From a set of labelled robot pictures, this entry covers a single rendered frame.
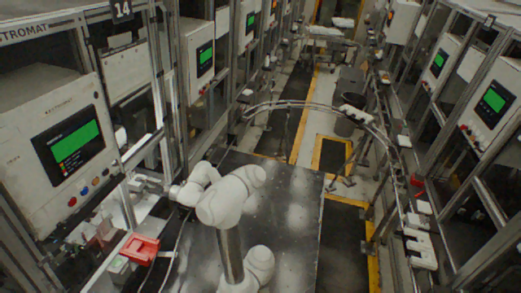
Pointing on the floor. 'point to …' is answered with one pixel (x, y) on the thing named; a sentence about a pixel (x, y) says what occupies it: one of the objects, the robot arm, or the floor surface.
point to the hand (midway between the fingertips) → (141, 182)
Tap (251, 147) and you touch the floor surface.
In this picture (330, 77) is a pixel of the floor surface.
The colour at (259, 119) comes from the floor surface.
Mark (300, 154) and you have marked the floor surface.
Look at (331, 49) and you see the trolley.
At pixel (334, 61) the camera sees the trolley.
